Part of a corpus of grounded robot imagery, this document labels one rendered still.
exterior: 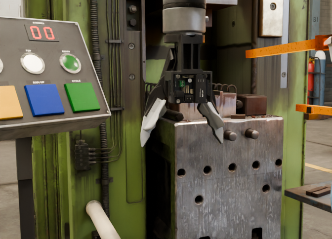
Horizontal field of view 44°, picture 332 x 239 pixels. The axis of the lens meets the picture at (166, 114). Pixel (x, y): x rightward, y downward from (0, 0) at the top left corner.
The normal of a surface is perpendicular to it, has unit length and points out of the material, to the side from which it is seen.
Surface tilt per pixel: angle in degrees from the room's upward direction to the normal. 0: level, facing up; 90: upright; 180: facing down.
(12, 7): 90
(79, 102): 60
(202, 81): 90
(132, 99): 90
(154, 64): 90
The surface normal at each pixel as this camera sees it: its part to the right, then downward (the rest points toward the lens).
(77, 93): 0.61, -0.43
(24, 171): 0.35, 0.11
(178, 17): -0.32, 0.11
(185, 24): -0.01, 0.13
